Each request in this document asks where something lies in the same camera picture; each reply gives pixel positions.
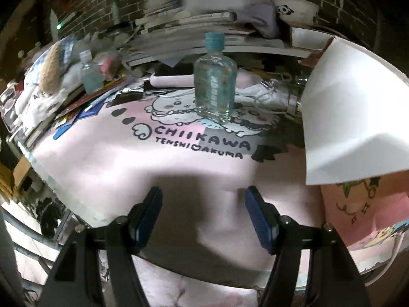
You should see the pink hairbrush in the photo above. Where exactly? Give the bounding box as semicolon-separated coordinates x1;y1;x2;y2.
150;65;256;90

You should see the white panda bowl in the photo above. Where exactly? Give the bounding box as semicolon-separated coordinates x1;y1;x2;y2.
271;0;320;26

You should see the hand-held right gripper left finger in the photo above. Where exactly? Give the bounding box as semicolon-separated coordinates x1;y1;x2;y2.
38;185;163;307

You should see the purple cloth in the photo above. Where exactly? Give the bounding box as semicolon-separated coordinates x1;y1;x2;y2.
236;2;282;39

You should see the stack of books and papers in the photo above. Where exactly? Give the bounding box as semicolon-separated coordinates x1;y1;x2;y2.
121;5;288;68

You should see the large clear bottle blue cap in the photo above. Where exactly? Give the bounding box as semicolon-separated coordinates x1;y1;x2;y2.
193;32;238;124

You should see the grey flat box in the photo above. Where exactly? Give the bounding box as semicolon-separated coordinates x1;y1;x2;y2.
289;26;334;58

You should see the pink printed mat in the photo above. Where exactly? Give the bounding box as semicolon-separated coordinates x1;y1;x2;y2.
17;70;326;263

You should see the pile of stationery packets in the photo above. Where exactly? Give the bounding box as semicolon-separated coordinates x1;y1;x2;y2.
51;77;135;141

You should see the white cable bundle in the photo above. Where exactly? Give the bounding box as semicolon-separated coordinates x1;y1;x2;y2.
236;77;298;112

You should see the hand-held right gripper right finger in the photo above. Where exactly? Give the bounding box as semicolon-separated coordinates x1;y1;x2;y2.
244;186;373;307

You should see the small bottle white cap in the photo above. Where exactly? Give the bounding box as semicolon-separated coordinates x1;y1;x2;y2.
78;50;104;94

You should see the pink cartoon printed bag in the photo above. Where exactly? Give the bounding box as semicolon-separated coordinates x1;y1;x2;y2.
320;173;409;263

